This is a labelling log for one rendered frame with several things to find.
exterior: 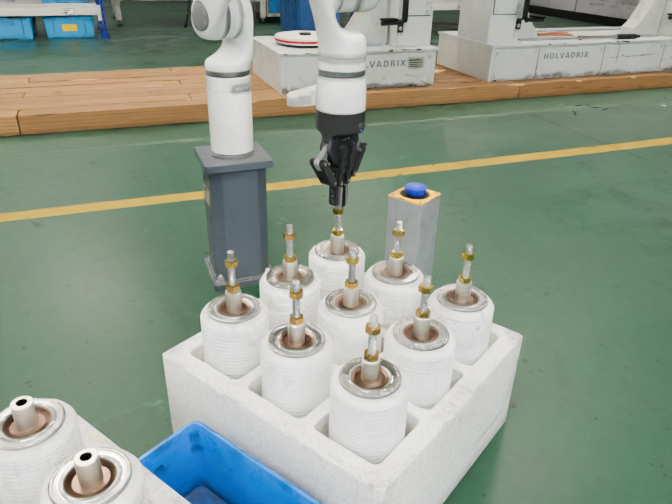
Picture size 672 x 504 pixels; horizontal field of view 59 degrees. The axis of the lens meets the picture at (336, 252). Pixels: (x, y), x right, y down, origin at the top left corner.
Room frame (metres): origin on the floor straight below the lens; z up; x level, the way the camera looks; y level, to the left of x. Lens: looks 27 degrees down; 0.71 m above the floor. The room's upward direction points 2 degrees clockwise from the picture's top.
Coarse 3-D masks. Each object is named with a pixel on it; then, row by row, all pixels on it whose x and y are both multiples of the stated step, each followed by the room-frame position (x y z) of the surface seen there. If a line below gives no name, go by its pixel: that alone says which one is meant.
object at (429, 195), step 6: (396, 192) 1.01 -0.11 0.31; (402, 192) 1.01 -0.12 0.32; (426, 192) 1.01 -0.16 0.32; (432, 192) 1.01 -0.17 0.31; (402, 198) 0.98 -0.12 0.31; (408, 198) 0.98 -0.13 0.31; (414, 198) 0.98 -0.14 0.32; (420, 198) 0.98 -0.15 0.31; (426, 198) 0.98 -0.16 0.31; (432, 198) 0.99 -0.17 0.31; (420, 204) 0.96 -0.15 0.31
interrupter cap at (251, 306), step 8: (224, 296) 0.73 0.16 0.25; (248, 296) 0.74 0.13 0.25; (208, 304) 0.71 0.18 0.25; (216, 304) 0.71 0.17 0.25; (224, 304) 0.72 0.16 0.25; (248, 304) 0.72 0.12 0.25; (256, 304) 0.72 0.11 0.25; (208, 312) 0.69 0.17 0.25; (216, 312) 0.69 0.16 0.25; (224, 312) 0.70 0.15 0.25; (240, 312) 0.70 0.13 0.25; (248, 312) 0.69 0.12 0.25; (256, 312) 0.69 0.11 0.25; (216, 320) 0.67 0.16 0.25; (224, 320) 0.67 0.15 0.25; (232, 320) 0.67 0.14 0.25; (240, 320) 0.67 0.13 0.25; (248, 320) 0.68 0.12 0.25
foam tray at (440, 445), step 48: (384, 336) 0.75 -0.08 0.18; (192, 384) 0.65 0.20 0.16; (240, 384) 0.63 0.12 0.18; (480, 384) 0.65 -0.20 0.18; (240, 432) 0.59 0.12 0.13; (288, 432) 0.55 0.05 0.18; (432, 432) 0.55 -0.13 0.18; (480, 432) 0.67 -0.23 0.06; (288, 480) 0.54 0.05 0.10; (336, 480) 0.49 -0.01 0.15; (384, 480) 0.47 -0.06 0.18; (432, 480) 0.55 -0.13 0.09
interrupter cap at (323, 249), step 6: (330, 240) 0.93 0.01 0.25; (318, 246) 0.90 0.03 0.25; (324, 246) 0.90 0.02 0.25; (330, 246) 0.91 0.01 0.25; (348, 246) 0.91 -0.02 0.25; (354, 246) 0.91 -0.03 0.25; (318, 252) 0.88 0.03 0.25; (324, 252) 0.88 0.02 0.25; (330, 252) 0.89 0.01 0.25; (342, 252) 0.89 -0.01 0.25; (348, 252) 0.88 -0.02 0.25; (324, 258) 0.86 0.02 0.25; (330, 258) 0.86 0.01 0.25; (336, 258) 0.86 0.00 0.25; (342, 258) 0.86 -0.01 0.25
